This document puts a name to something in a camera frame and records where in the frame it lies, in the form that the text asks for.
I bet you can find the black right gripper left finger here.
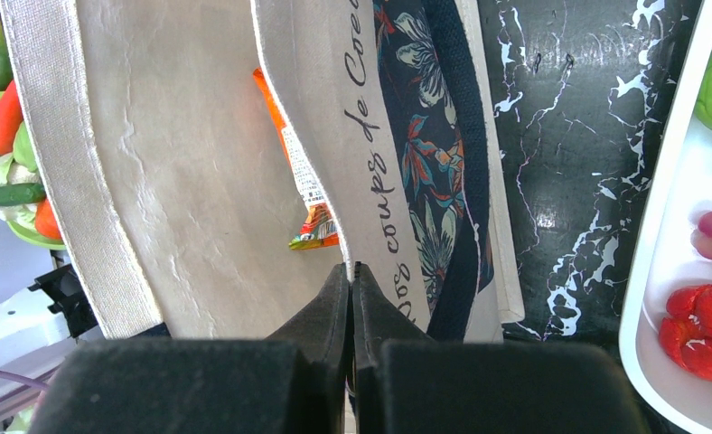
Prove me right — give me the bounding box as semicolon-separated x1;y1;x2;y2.
31;265;350;433

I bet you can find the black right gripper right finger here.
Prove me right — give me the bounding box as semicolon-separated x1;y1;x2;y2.
351;264;649;433

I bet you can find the orange snack bag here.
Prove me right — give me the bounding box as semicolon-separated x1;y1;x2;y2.
252;68;339;250

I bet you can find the beige canvas tote bag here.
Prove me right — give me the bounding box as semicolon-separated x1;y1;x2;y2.
0;0;526;344

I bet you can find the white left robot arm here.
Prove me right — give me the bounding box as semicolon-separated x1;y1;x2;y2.
0;264;98;369

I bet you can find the orange bell pepper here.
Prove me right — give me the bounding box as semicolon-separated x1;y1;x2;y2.
34;199;61;241

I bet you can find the green cucumber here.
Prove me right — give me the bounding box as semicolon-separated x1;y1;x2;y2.
0;183;47;207

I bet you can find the green cabbage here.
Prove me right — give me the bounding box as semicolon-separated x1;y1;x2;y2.
0;123;42;232

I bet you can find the white fruit tray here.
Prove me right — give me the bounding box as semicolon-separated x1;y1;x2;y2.
619;1;712;433

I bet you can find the orange carrot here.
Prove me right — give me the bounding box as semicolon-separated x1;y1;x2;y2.
0;80;23;156

